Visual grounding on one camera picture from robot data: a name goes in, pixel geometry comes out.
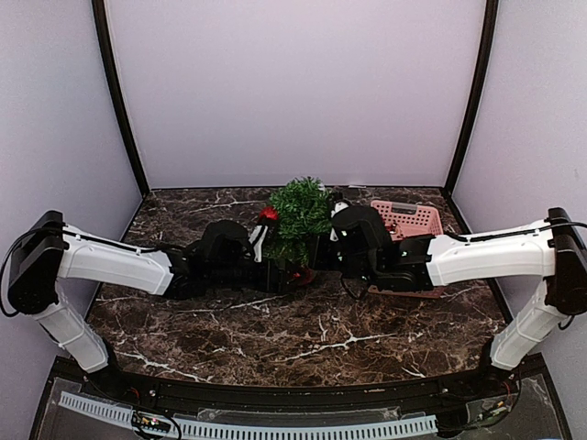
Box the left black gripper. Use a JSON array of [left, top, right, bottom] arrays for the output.
[[209, 257, 306, 295]]

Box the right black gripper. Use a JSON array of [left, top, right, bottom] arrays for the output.
[[305, 231, 380, 286]]

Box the red ball ornament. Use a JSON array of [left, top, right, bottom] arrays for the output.
[[292, 268, 316, 285], [259, 206, 279, 222]]

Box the small green christmas tree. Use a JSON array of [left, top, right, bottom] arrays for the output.
[[263, 177, 331, 266]]

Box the pink plastic basket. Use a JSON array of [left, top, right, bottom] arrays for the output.
[[371, 199, 444, 241]]

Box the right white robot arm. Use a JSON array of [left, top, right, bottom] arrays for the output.
[[308, 205, 586, 398]]

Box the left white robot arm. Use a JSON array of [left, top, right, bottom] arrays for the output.
[[1, 211, 303, 400]]

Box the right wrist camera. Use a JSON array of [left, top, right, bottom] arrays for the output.
[[327, 195, 350, 242]]

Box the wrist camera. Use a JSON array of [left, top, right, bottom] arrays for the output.
[[327, 195, 350, 242], [249, 222, 271, 263]]

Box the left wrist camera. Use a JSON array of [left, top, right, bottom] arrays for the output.
[[249, 222, 271, 263]]

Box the right black frame pole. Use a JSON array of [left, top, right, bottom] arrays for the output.
[[443, 0, 499, 197]]

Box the black frame pole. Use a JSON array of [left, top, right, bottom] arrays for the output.
[[443, 0, 499, 197], [91, 0, 150, 197]]

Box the white perforated cable duct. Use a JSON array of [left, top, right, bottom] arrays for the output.
[[58, 391, 438, 439]]

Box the left black frame pole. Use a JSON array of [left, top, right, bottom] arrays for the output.
[[91, 0, 150, 197]]

